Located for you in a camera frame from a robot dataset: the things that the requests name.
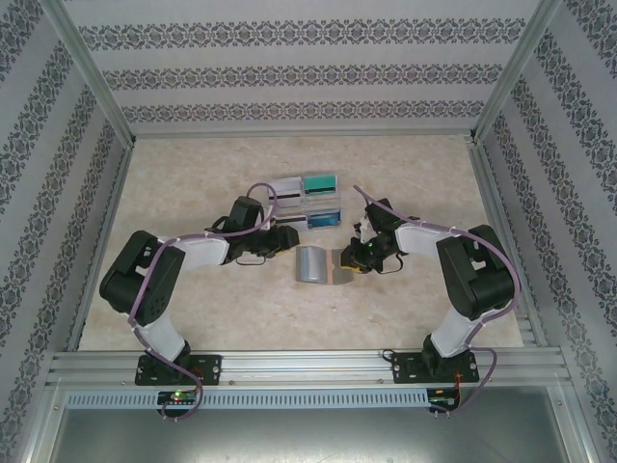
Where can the grey card holder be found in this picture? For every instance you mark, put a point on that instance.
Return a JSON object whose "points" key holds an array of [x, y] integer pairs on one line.
{"points": [[311, 265]]}

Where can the clear acrylic card stand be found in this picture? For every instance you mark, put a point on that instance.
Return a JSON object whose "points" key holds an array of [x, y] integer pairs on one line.
{"points": [[323, 205]]}

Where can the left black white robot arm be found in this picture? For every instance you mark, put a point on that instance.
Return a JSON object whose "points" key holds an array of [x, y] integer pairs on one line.
{"points": [[144, 280]]}

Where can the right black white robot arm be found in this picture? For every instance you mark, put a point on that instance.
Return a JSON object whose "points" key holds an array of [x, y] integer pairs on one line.
{"points": [[474, 280]]}

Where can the white card with black stripe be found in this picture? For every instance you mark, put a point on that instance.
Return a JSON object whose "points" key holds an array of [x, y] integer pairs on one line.
{"points": [[289, 185], [291, 221]]}

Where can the blue credit card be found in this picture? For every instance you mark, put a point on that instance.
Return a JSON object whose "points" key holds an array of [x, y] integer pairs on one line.
{"points": [[324, 223]]}

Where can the teal credit card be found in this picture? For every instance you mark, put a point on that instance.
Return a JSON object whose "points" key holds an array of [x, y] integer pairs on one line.
{"points": [[320, 183]]}

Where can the grey metal sheet panel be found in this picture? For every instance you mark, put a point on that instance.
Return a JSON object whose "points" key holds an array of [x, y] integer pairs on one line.
{"points": [[308, 434]]}

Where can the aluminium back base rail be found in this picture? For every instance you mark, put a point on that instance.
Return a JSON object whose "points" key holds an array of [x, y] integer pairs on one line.
{"points": [[303, 137]]}

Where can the aluminium mounting rail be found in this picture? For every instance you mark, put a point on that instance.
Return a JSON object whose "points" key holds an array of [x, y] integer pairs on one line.
{"points": [[299, 366]]}

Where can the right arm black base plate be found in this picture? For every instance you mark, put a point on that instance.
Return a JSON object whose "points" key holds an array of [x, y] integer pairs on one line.
{"points": [[405, 369]]}

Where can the aluminium side base rail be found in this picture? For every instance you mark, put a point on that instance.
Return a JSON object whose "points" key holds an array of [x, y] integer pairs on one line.
{"points": [[503, 241], [103, 241]]}

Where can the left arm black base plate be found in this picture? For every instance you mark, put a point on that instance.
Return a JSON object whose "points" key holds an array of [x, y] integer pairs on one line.
{"points": [[212, 369]]}

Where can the aluminium frame corner post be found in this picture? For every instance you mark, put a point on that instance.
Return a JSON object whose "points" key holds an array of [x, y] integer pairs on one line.
{"points": [[511, 72], [93, 72]]}

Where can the aluminium front frame bar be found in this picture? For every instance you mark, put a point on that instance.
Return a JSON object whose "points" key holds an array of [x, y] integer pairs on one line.
{"points": [[41, 424], [581, 424]]}

